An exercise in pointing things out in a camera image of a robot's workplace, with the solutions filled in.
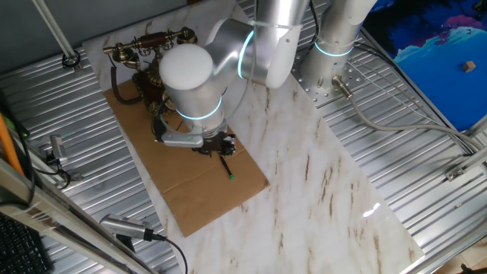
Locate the black base cable bundle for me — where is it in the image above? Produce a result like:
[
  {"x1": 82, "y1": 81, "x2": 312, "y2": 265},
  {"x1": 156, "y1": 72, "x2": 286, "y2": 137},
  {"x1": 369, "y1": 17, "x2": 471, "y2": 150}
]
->
[{"x1": 310, "y1": 0, "x2": 321, "y2": 41}]

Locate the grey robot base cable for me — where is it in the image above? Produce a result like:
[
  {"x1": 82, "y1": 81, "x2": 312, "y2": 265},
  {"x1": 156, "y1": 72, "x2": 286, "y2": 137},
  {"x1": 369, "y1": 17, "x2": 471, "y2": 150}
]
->
[{"x1": 331, "y1": 75, "x2": 484, "y2": 153}]

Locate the silver ribbed camera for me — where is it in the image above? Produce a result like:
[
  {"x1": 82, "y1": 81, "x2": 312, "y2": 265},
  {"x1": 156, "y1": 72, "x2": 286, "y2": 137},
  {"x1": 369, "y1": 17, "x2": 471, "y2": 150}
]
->
[{"x1": 99, "y1": 213, "x2": 155, "y2": 243}]

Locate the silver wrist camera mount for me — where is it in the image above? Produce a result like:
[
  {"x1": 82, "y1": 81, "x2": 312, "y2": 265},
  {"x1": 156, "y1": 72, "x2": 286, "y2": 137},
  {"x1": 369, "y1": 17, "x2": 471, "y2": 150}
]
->
[{"x1": 154, "y1": 117, "x2": 205, "y2": 149}]

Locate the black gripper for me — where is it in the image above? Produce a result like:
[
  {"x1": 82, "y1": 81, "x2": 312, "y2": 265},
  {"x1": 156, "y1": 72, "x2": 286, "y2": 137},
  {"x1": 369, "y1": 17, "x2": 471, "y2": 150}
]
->
[{"x1": 192, "y1": 131, "x2": 237, "y2": 158}]

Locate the blue painted mat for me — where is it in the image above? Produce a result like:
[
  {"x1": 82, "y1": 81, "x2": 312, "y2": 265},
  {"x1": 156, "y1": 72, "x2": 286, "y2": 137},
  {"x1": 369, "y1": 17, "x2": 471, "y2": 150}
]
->
[{"x1": 363, "y1": 0, "x2": 487, "y2": 132}]

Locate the small metal corner bracket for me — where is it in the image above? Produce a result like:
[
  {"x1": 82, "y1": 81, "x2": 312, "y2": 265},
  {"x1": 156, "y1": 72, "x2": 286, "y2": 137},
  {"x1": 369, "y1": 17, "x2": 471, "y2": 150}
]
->
[{"x1": 444, "y1": 166, "x2": 467, "y2": 182}]

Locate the black camera cable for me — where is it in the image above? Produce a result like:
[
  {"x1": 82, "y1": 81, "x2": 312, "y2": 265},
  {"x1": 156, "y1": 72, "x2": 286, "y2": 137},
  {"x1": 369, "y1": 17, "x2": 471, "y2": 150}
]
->
[{"x1": 151, "y1": 232, "x2": 189, "y2": 274}]

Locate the orange pole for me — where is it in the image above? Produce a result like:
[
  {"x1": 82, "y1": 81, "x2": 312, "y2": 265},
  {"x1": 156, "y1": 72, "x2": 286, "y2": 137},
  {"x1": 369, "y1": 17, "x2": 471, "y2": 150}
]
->
[{"x1": 0, "y1": 113, "x2": 24, "y2": 176}]

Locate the black screwdriver green cap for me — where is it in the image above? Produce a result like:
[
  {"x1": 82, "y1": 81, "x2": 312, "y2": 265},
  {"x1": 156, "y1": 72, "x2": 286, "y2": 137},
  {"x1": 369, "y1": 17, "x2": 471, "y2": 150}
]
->
[{"x1": 219, "y1": 154, "x2": 235, "y2": 181}]

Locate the brown cardboard sheet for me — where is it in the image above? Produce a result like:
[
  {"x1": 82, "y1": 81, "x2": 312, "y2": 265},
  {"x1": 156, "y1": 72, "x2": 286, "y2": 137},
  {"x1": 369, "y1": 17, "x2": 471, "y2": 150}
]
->
[
  {"x1": 103, "y1": 78, "x2": 271, "y2": 238},
  {"x1": 81, "y1": 0, "x2": 425, "y2": 274}
]

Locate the black keyboard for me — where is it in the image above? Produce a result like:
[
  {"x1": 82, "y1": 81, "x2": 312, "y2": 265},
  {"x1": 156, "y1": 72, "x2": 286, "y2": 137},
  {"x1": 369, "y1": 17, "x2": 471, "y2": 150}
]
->
[{"x1": 0, "y1": 212, "x2": 50, "y2": 274}]

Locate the slim aluminium post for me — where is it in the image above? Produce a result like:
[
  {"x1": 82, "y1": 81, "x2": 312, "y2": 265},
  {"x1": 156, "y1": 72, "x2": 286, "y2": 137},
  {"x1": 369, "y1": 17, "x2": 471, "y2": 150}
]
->
[{"x1": 32, "y1": 0, "x2": 83, "y2": 73}]

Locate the brown phone handset cord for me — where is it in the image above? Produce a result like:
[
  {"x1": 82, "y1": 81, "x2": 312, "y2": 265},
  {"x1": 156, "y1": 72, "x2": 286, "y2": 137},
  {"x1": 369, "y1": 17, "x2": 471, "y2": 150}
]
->
[{"x1": 110, "y1": 64, "x2": 145, "y2": 106}]

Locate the aluminium frame rail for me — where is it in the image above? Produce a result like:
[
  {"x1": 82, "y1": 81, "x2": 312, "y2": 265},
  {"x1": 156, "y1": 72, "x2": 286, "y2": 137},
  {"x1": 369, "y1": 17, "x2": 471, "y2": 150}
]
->
[{"x1": 0, "y1": 158, "x2": 153, "y2": 274}]

